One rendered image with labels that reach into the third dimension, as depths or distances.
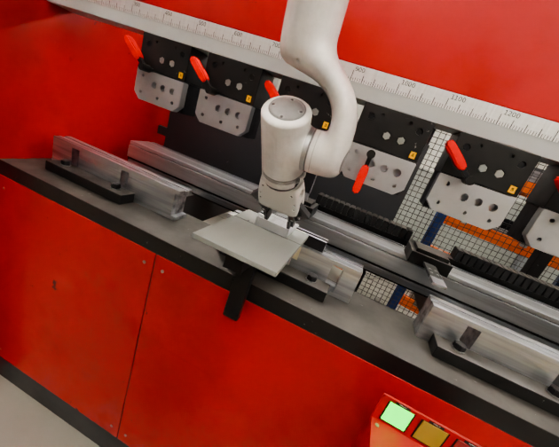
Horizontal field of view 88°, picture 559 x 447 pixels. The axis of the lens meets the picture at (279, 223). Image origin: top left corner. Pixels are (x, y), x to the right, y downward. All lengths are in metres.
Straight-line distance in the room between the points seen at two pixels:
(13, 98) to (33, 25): 0.21
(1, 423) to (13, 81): 1.13
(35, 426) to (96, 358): 0.41
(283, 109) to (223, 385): 0.72
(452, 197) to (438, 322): 0.30
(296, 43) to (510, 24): 0.42
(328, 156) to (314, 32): 0.18
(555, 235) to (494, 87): 0.31
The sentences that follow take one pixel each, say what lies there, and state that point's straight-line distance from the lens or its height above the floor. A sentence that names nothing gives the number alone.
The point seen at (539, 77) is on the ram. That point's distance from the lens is 0.76.
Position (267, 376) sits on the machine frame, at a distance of 0.83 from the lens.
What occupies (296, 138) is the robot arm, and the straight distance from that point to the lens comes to 0.49.
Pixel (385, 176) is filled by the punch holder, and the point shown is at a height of 1.21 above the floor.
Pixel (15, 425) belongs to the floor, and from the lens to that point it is 1.54.
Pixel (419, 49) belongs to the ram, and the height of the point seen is 1.46.
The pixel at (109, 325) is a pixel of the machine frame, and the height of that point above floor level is 0.53.
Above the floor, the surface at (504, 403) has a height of 0.87.
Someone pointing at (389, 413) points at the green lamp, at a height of 0.81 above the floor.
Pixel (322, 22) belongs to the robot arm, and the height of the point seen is 1.38.
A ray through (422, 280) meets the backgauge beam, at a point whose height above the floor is 0.93.
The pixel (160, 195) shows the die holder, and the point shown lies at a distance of 0.93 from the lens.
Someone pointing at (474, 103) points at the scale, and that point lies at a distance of 0.72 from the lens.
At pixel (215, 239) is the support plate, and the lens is 0.57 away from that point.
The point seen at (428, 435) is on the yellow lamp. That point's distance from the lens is 0.72.
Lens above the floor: 1.24
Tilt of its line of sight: 18 degrees down
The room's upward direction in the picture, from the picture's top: 20 degrees clockwise
